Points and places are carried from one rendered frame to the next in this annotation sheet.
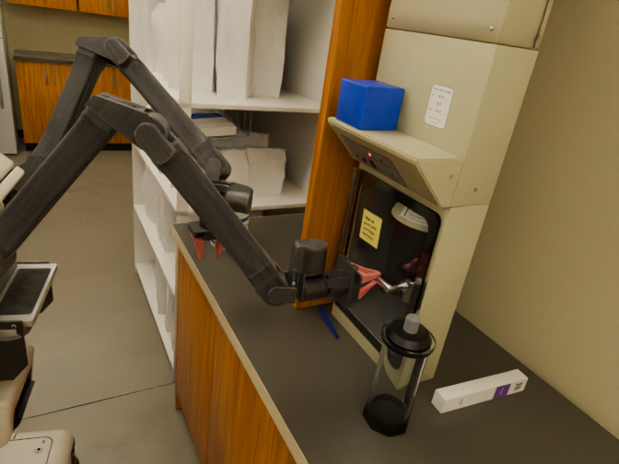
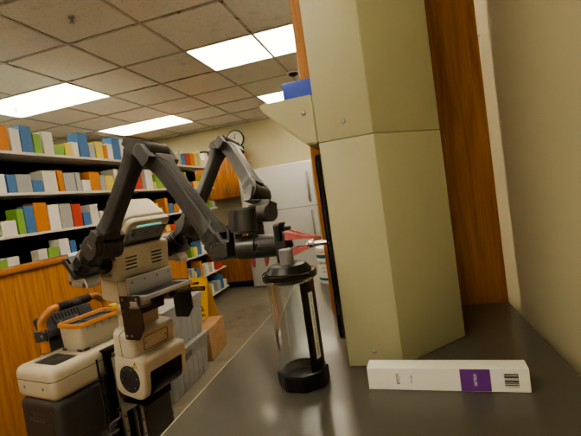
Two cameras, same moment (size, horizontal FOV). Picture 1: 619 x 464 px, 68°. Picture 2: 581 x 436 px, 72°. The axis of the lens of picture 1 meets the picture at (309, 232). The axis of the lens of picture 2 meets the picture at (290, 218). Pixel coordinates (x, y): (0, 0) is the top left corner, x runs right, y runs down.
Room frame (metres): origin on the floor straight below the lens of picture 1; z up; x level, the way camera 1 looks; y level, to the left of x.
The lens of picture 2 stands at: (0.24, -0.81, 1.31)
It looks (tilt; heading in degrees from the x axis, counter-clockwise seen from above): 3 degrees down; 47
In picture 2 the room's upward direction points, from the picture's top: 8 degrees counter-clockwise
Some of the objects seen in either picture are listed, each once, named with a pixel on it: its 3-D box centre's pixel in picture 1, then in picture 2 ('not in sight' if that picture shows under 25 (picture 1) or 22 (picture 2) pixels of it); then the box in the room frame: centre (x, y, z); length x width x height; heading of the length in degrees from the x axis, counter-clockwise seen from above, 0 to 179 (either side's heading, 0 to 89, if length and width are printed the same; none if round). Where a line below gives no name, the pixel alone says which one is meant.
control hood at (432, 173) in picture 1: (384, 158); (304, 132); (0.97, -0.13, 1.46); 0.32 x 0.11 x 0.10; 32
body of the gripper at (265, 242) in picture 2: (334, 283); (271, 245); (0.86, -0.07, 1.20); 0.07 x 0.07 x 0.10; 32
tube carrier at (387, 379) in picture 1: (397, 377); (296, 323); (0.76, -0.23, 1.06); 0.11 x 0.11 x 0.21
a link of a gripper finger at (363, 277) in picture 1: (361, 280); (300, 243); (0.90, -0.13, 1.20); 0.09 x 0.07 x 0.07; 122
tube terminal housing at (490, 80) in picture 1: (432, 211); (387, 176); (1.06, -0.29, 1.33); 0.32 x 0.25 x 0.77; 32
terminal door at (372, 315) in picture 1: (377, 266); (339, 239); (0.99, -0.17, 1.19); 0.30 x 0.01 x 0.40; 31
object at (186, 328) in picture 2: not in sight; (163, 323); (1.53, 2.11, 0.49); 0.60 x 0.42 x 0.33; 32
